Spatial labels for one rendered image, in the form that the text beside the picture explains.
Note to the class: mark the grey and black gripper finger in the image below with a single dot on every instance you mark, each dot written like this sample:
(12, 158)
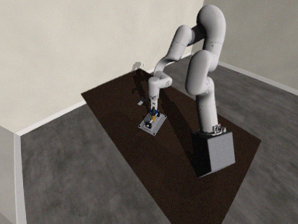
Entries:
(153, 113)

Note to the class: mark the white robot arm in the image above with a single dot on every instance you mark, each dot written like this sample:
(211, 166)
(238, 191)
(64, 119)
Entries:
(210, 19)

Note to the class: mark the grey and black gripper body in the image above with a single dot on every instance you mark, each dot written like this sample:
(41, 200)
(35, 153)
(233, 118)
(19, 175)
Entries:
(153, 103)

